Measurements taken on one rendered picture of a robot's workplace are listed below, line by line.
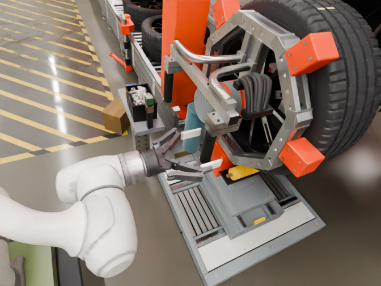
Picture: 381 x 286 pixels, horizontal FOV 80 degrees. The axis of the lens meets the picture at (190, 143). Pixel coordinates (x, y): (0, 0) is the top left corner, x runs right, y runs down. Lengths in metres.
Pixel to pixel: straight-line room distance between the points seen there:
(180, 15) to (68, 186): 0.81
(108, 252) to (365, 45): 0.83
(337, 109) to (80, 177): 0.68
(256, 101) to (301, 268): 1.16
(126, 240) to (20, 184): 1.39
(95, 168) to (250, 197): 0.98
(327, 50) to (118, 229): 0.61
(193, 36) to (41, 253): 1.11
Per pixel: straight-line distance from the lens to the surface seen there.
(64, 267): 1.14
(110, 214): 0.50
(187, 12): 1.11
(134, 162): 0.60
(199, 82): 0.71
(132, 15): 2.88
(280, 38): 0.72
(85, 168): 0.60
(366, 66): 0.84
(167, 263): 1.39
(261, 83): 0.65
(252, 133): 1.03
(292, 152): 0.73
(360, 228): 1.95
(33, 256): 1.14
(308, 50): 0.66
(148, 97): 1.16
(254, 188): 1.43
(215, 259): 1.35
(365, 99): 0.85
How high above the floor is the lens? 1.35
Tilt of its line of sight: 46 degrees down
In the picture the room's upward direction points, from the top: 9 degrees clockwise
